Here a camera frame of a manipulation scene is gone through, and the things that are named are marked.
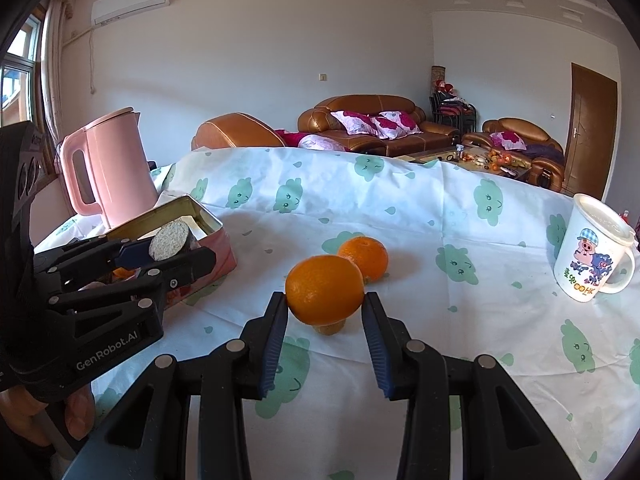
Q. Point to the tall patterned floor vase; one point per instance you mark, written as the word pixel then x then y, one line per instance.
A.
pixel 438 74

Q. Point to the person's left hand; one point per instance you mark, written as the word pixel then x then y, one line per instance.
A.
pixel 80 412

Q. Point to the red plush toy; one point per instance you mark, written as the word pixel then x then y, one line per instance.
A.
pixel 445 87

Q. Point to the white cartoon mug with lid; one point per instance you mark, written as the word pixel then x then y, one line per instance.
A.
pixel 585 260

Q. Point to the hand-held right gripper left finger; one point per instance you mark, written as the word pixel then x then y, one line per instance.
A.
pixel 272 350

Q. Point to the window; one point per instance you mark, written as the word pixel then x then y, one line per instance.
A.
pixel 20 75

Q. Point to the white cloud-print tablecloth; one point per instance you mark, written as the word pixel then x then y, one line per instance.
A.
pixel 400 210

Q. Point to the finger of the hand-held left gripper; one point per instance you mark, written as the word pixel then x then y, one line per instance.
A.
pixel 190 265
pixel 135 255

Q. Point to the short brown leather sofa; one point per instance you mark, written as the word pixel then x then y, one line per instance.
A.
pixel 542 160

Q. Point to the pink electric kettle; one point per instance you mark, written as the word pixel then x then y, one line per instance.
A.
pixel 120 170

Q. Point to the orange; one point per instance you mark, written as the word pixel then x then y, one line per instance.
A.
pixel 124 273
pixel 325 287
pixel 369 257

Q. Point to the beige curtain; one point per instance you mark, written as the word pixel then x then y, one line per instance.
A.
pixel 55 60

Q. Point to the stacked dark chairs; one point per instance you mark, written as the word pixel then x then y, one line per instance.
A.
pixel 452 112

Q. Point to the white air conditioner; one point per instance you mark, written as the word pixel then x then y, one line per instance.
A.
pixel 130 2

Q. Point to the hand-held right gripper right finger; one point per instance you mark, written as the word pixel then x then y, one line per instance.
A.
pixel 377 350

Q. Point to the cut dark-skinned fruit half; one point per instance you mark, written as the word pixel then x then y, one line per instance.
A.
pixel 167 240

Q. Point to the long brown leather sofa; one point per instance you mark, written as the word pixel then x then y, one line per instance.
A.
pixel 320 122

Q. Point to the white and magenta floral pillow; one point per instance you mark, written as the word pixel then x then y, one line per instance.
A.
pixel 352 122
pixel 507 140
pixel 395 124

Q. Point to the brown leather armchair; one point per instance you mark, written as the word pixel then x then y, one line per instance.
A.
pixel 230 132

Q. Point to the cluttered coffee table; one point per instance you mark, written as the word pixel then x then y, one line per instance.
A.
pixel 475 160

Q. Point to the pink rolled cushion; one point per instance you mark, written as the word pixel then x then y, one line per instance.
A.
pixel 322 143

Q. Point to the pink metal tin box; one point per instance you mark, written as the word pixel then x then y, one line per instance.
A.
pixel 220 255

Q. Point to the brown wooden door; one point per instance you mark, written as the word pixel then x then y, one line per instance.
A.
pixel 590 130

